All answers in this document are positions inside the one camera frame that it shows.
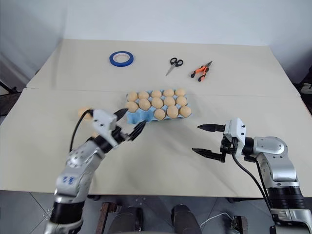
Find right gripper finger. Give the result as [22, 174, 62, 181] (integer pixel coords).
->
[192, 147, 225, 163]
[197, 123, 226, 133]

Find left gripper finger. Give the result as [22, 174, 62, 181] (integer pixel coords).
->
[126, 121, 147, 141]
[114, 108, 128, 121]

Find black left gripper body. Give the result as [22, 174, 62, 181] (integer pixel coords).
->
[111, 126, 131, 148]

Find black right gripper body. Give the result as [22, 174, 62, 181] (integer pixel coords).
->
[219, 135, 241, 155]

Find blue egg carton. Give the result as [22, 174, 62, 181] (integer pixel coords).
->
[125, 92, 194, 125]

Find blue tape roll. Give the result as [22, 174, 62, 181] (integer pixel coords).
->
[109, 51, 135, 68]

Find orange black pliers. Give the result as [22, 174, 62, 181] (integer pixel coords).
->
[190, 60, 214, 82]

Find dark rounded shape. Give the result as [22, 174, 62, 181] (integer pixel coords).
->
[171, 204, 203, 234]

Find rusty brown metal bar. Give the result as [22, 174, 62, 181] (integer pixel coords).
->
[95, 201, 117, 234]
[233, 215, 250, 234]

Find dark background equipment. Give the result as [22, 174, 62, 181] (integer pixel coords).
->
[293, 82, 312, 98]

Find black stand leg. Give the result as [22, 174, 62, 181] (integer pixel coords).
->
[0, 78, 22, 94]

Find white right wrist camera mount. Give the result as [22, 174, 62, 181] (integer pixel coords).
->
[223, 117, 248, 155]

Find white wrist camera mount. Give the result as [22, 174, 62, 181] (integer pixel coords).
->
[92, 109, 118, 147]
[223, 117, 248, 155]

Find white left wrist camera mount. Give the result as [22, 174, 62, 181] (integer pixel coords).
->
[92, 109, 118, 147]

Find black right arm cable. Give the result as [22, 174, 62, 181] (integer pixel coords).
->
[231, 152, 273, 208]

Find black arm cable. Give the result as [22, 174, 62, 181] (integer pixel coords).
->
[231, 152, 273, 208]
[69, 109, 95, 151]

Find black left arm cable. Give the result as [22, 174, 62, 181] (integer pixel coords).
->
[69, 109, 95, 151]

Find thin white floor wire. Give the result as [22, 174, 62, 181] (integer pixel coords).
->
[200, 212, 235, 228]

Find black handled scissors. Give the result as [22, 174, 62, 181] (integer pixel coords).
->
[165, 57, 184, 77]

